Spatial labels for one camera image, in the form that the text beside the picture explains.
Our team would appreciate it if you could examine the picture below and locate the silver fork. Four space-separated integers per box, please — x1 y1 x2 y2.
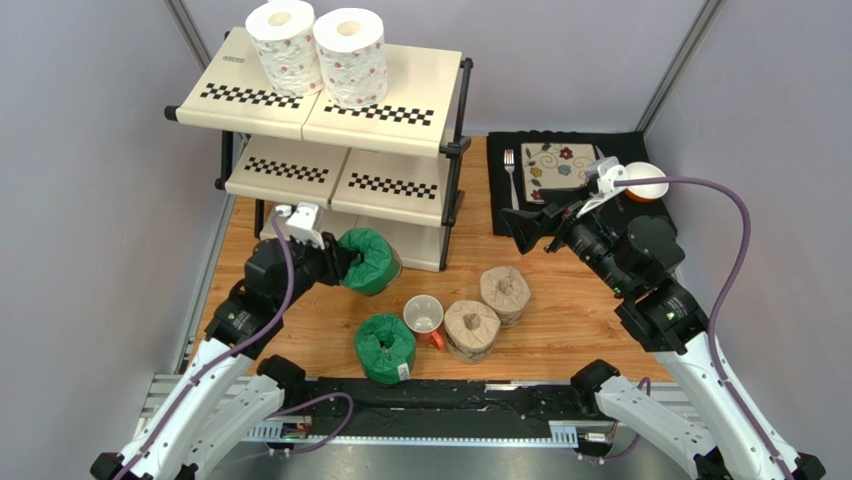
503 149 520 210

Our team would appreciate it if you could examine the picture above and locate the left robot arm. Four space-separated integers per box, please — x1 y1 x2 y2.
90 233 365 479

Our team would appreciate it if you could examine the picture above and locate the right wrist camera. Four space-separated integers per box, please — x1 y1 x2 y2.
577 156 629 218

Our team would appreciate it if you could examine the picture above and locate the orange white mug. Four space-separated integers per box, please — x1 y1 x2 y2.
403 295 445 350

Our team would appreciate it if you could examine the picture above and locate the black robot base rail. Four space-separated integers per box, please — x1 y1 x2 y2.
284 378 612 440

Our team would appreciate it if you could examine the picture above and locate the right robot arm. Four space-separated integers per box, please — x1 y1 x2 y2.
500 190 826 479

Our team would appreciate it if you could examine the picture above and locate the green roll front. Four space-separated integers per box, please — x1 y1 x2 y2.
354 313 417 386

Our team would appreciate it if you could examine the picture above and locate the orange white bowl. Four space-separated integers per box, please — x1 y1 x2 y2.
622 161 670 204

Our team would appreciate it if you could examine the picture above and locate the plain white paper towel roll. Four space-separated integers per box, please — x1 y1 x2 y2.
245 0 324 97

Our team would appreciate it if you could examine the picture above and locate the cream three-tier shelf rack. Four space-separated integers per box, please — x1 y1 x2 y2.
164 27 473 272

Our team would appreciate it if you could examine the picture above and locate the floral square plate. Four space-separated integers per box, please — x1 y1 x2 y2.
520 142 598 204

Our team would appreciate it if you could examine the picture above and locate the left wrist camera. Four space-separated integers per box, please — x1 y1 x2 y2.
274 202 326 250

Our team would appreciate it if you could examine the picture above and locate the brown wrapped roll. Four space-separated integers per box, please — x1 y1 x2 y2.
443 300 501 364
479 266 532 328

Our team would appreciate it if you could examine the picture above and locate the floral white paper towel roll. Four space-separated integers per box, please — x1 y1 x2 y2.
313 8 389 108

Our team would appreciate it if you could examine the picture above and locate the brown wrapped roll rear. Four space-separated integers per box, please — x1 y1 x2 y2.
479 266 532 328

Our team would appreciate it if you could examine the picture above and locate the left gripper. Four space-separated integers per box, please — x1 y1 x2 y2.
274 230 358 313

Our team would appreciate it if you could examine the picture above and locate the brown wrapped roll front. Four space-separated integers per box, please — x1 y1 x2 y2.
443 300 501 364

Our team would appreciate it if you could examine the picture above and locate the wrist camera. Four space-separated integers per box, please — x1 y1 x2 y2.
577 156 629 218
274 202 326 250

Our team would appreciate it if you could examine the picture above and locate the green roll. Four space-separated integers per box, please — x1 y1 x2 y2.
339 227 403 296
354 313 417 386

